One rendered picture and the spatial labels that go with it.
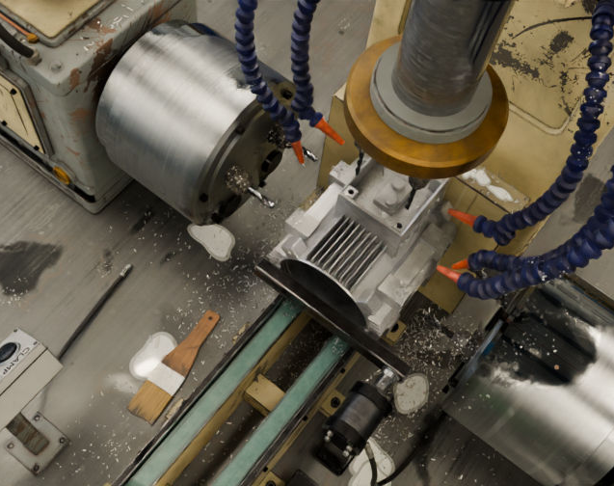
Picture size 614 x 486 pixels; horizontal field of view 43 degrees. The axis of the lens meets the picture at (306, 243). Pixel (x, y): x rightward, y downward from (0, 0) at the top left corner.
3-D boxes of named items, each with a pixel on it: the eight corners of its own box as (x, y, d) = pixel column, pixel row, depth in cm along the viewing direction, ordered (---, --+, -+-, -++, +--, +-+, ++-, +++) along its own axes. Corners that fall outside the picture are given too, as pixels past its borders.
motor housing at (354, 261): (343, 198, 126) (360, 130, 110) (440, 266, 122) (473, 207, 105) (265, 285, 118) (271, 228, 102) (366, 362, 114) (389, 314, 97)
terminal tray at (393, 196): (380, 161, 112) (388, 132, 105) (441, 202, 110) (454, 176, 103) (330, 218, 107) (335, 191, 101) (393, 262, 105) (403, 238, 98)
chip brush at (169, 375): (202, 306, 129) (201, 304, 128) (227, 321, 128) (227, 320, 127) (124, 409, 120) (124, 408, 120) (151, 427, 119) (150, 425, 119)
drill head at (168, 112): (150, 48, 137) (134, -65, 115) (315, 164, 130) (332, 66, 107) (44, 139, 127) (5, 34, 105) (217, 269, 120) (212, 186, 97)
